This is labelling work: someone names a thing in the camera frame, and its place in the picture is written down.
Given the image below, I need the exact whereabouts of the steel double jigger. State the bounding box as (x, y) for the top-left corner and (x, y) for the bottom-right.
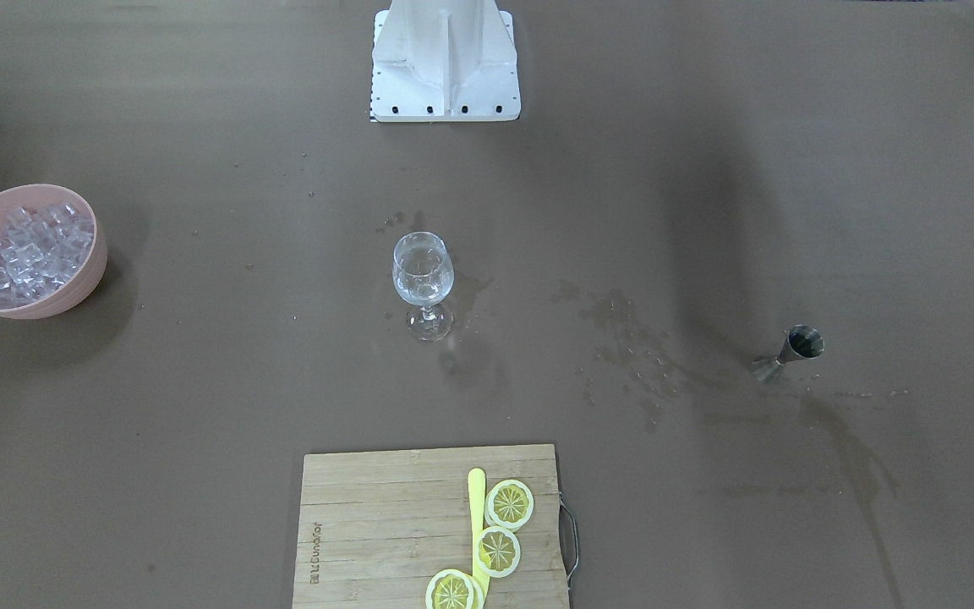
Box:
(751, 325), (826, 384)

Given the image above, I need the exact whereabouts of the clear wine glass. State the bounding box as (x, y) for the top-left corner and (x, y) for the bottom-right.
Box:
(391, 231), (455, 342)

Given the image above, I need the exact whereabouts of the clear ice cubes pile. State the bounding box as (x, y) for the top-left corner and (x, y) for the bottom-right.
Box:
(0, 203), (96, 310)

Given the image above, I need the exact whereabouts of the yellow plastic knife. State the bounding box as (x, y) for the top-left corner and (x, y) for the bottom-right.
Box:
(467, 468), (490, 608)

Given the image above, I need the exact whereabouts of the lemon slice far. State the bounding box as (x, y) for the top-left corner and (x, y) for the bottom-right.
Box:
(484, 479), (536, 532)

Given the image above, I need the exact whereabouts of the lemon slice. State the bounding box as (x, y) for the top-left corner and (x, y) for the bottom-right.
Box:
(484, 479), (536, 532)
(423, 569), (484, 609)
(473, 525), (523, 579)

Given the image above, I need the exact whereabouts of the lemon slice middle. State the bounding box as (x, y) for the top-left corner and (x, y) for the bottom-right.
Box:
(473, 525), (523, 579)

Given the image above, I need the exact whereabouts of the bamboo cutting board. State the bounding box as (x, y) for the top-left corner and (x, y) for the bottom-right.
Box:
(293, 444), (571, 608)

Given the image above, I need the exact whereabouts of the lemon slice near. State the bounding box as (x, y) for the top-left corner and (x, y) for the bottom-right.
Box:
(423, 569), (484, 609)

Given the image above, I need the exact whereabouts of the pink bowl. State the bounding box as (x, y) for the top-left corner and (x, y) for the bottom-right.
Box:
(0, 184), (107, 320)

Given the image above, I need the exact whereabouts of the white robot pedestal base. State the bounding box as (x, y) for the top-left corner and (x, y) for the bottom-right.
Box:
(369, 1), (522, 123)

